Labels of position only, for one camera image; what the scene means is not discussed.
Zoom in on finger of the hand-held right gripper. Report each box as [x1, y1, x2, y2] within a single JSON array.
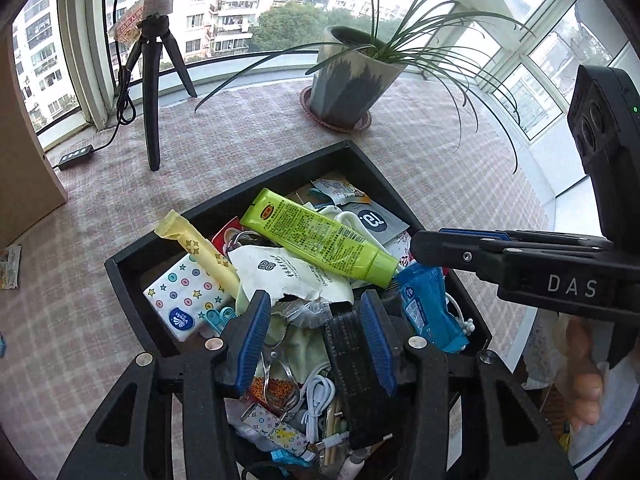
[[409, 230, 507, 287], [439, 227, 614, 252]]

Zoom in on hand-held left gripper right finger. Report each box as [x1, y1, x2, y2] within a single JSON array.
[[360, 289, 577, 480]]

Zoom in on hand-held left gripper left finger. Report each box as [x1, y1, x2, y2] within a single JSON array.
[[57, 289, 273, 480]]

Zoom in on black packet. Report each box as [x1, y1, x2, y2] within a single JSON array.
[[322, 309, 407, 451]]

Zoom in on white usb cable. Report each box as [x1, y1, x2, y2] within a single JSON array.
[[301, 374, 351, 448]]

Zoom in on black storage box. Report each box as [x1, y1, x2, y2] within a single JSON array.
[[105, 141, 493, 480]]

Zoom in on person's right hand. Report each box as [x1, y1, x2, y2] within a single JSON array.
[[554, 314, 606, 433]]

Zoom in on silver metal tool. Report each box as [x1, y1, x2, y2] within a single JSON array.
[[259, 320, 307, 422]]

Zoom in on blue plastic clip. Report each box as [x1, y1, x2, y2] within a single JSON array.
[[199, 306, 237, 337]]

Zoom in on orange dotted packet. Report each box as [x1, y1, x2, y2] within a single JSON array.
[[249, 374, 297, 413]]

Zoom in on floral print packet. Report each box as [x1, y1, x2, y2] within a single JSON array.
[[384, 232, 417, 277]]

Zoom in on pale green cloth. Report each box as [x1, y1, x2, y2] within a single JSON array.
[[282, 326, 332, 378]]

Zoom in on light blue packet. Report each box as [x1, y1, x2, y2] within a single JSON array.
[[396, 261, 469, 354]]

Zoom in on white cotton swabs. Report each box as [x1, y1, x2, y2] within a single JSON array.
[[446, 292, 475, 338]]

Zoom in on white paper packet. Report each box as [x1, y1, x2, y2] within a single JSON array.
[[227, 244, 354, 313]]

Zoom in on grey sachet with black circle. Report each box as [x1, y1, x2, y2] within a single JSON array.
[[347, 201, 409, 249]]

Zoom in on star print tissue pack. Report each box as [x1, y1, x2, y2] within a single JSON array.
[[143, 254, 233, 342]]

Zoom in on monogram print packet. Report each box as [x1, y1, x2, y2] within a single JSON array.
[[240, 402, 313, 458]]

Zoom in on wooden sticks bundle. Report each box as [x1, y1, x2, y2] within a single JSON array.
[[320, 397, 352, 468]]

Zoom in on yellow patterned packet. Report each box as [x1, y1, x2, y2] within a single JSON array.
[[154, 210, 242, 301]]

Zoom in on red packet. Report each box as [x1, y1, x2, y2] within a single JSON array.
[[212, 216, 247, 257]]

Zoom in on white patterned cloth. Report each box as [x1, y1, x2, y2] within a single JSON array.
[[522, 307, 568, 393]]

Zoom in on small white bottle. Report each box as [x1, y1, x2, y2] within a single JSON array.
[[339, 447, 372, 480]]

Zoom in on lime green tube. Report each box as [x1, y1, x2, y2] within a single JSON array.
[[240, 187, 400, 289]]

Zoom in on cartoon print sachet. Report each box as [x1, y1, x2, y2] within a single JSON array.
[[309, 174, 370, 207]]

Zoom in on person's light grey shirt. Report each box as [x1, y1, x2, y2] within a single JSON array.
[[565, 360, 640, 480]]

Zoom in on grey white plant pot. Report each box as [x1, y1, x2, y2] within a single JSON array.
[[306, 26, 408, 128]]

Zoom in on pink pot saucer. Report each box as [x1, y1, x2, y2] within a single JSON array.
[[300, 86, 373, 133]]

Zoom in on long leaf green plant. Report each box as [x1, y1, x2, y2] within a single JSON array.
[[194, 0, 536, 176]]

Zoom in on black inline controller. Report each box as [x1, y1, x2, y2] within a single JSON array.
[[59, 145, 95, 170]]

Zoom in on black tripod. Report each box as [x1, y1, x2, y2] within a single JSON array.
[[117, 0, 198, 172]]

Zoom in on cardboard box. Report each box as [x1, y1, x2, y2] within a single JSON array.
[[0, 35, 68, 251]]

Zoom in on apartment buildings outside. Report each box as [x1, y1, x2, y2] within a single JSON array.
[[12, 0, 416, 131]]

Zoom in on red white paper tag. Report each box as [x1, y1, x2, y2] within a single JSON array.
[[109, 2, 146, 43]]

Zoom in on metal key ring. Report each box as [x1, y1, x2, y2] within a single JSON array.
[[226, 229, 273, 262]]

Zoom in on white window frame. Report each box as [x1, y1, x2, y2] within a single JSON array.
[[55, 0, 631, 196]]

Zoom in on black power cable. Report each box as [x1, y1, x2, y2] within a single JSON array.
[[92, 0, 137, 153]]

